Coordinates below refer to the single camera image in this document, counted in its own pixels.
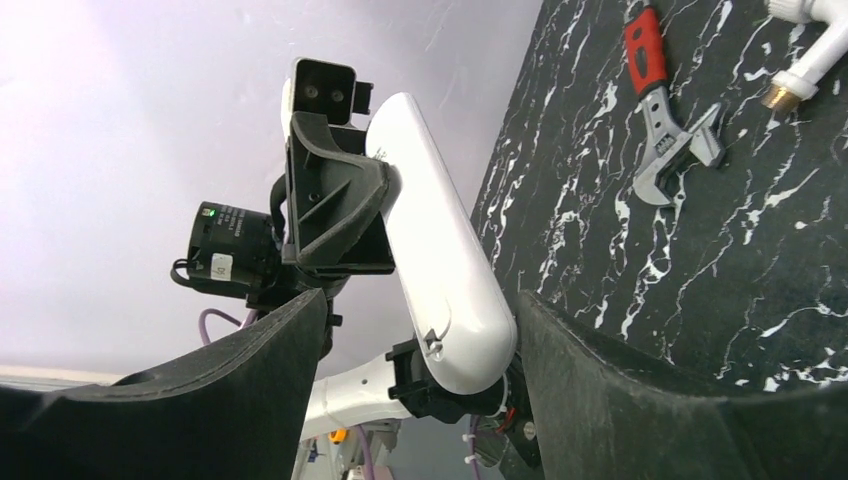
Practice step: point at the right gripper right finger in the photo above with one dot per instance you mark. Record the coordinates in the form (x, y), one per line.
(606, 410)

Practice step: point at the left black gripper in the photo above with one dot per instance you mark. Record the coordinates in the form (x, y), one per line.
(344, 252)

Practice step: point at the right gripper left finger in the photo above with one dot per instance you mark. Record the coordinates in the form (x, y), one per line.
(233, 409)

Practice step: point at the white remote control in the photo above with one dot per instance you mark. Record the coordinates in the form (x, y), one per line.
(464, 326)

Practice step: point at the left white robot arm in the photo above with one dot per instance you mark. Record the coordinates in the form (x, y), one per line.
(372, 202)

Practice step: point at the white plastic faucet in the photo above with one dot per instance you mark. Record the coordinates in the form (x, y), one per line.
(799, 83)

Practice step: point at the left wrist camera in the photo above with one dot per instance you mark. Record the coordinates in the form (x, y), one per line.
(325, 88)

